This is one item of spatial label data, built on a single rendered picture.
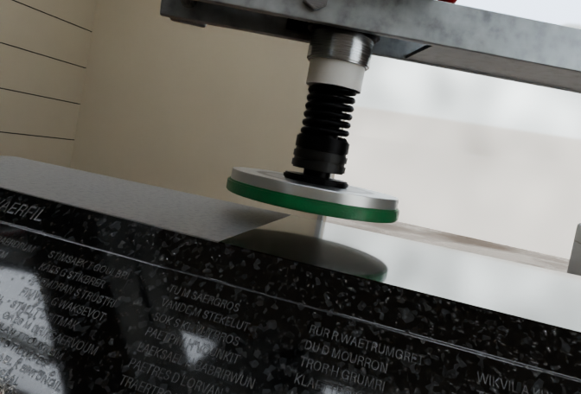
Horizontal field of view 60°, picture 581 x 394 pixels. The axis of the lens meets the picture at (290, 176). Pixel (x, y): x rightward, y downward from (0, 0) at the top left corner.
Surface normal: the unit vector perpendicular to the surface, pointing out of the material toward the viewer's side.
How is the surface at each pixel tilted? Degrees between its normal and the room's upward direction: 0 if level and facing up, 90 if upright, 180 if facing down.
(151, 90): 90
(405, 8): 90
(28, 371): 45
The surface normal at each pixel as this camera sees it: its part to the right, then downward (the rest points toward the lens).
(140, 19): -0.33, -0.01
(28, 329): -0.07, -0.69
